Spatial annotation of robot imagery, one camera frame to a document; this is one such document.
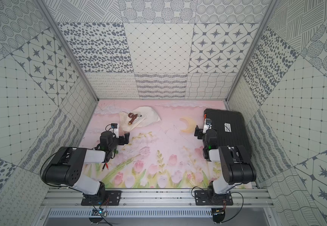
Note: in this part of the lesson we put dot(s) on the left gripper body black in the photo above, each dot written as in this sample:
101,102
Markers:
122,138

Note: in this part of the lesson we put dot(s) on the brown and green garden tool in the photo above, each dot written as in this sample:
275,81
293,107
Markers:
133,117

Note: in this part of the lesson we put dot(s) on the cream cloth soil bag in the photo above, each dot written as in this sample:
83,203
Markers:
149,116

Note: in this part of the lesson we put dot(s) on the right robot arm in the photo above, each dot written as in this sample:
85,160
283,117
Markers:
236,168

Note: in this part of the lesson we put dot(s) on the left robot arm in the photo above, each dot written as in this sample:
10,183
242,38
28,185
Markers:
65,167

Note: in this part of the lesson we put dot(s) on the black plastic tool case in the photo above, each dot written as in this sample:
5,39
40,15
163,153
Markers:
230,128

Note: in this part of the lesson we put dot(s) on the small circuit board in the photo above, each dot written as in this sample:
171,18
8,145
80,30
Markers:
99,213

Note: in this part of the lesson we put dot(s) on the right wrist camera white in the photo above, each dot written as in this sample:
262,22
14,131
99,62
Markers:
207,125

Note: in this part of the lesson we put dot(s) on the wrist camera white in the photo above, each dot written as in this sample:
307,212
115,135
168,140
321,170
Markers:
207,125
114,128

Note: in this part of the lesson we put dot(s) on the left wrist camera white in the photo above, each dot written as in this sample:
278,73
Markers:
114,128

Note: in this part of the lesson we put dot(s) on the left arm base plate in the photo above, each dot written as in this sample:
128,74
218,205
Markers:
108,197

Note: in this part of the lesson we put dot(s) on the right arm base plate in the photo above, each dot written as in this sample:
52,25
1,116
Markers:
204,198

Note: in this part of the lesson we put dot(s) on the aluminium mounting rail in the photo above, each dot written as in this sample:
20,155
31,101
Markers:
160,198

